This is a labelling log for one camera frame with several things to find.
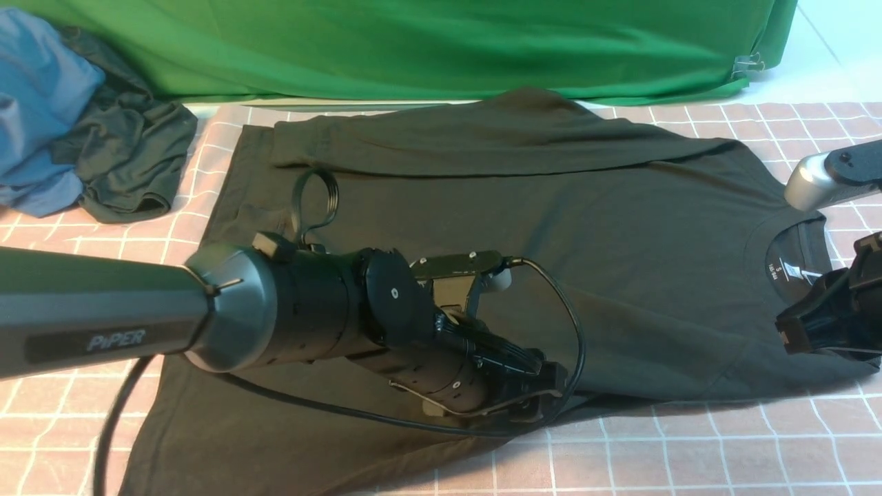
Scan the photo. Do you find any green backdrop cloth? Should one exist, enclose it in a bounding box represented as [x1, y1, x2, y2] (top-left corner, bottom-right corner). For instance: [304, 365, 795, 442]
[2, 1, 797, 106]

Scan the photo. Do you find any dark crumpled garment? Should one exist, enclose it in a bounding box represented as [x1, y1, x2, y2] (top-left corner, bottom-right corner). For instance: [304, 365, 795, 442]
[50, 26, 198, 224]

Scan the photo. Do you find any blue crumpled garment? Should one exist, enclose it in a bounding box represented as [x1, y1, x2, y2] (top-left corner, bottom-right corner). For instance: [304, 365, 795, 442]
[1, 7, 105, 218]

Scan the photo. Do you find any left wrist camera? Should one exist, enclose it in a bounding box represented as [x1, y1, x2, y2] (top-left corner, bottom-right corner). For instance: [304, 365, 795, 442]
[410, 251, 513, 316]

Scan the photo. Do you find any dark gray long-sleeve top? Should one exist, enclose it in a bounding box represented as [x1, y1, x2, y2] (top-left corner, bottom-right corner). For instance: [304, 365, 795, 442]
[120, 89, 879, 495]

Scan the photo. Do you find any metal binder clip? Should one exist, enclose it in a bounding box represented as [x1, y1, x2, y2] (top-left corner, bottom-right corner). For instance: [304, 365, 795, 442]
[730, 52, 766, 81]

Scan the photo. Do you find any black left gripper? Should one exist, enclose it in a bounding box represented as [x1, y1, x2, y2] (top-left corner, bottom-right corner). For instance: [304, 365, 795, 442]
[347, 310, 569, 424]

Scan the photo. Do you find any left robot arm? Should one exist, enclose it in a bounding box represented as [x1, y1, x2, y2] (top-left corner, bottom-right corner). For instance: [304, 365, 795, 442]
[1, 233, 573, 423]

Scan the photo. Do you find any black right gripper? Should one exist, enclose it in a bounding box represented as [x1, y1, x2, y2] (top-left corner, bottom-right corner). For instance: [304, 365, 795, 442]
[775, 233, 881, 355]

